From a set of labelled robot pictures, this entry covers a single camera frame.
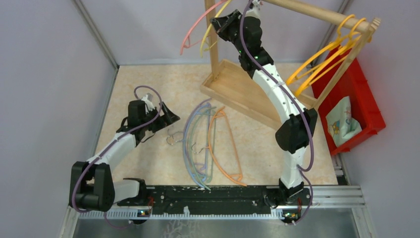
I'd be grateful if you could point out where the printed cloth in bin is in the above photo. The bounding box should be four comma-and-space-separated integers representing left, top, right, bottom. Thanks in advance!
326, 96, 362, 147

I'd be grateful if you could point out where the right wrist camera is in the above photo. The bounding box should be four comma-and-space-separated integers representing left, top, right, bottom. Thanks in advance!
245, 0, 262, 18

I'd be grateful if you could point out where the blue hanger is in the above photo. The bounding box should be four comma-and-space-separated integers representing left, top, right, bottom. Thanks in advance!
182, 102, 210, 192

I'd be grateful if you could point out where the light yellow hanger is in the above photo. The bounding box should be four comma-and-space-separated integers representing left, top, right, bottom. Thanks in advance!
200, 0, 232, 57

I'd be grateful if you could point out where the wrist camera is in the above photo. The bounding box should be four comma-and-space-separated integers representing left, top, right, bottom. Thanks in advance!
245, 0, 262, 18
141, 93, 155, 114

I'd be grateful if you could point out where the red plastic bin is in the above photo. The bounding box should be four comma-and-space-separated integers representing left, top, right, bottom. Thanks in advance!
318, 59, 386, 156

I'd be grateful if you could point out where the green hanger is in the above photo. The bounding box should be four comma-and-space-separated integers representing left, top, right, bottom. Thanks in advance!
188, 105, 215, 187

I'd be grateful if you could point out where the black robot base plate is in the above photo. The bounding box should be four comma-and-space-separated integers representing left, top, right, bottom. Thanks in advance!
118, 185, 310, 215

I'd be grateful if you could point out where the orange hanger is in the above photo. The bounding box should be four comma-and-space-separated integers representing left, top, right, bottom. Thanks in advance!
207, 106, 248, 187

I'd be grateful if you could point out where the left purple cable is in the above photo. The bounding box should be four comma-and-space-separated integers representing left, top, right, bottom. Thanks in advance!
71, 85, 163, 229

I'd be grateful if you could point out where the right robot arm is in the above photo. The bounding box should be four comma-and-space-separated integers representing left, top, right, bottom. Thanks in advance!
210, 10, 318, 204

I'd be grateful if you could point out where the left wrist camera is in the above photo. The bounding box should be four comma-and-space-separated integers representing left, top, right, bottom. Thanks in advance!
141, 93, 155, 114

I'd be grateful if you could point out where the purple hanger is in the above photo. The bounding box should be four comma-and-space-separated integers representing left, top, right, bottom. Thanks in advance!
181, 98, 214, 188

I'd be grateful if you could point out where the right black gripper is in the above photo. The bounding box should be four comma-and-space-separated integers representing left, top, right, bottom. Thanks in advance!
210, 10, 245, 55

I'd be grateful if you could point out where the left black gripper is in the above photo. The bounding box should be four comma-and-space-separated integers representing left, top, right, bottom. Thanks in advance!
141, 101, 179, 133

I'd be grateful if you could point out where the wooden hanger rack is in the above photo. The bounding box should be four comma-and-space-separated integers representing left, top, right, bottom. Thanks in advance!
200, 0, 381, 132

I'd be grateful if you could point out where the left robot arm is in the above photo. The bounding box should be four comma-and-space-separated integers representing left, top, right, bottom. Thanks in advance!
69, 99, 180, 213

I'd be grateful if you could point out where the pink hanger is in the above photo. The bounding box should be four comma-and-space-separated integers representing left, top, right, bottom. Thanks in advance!
179, 0, 224, 55

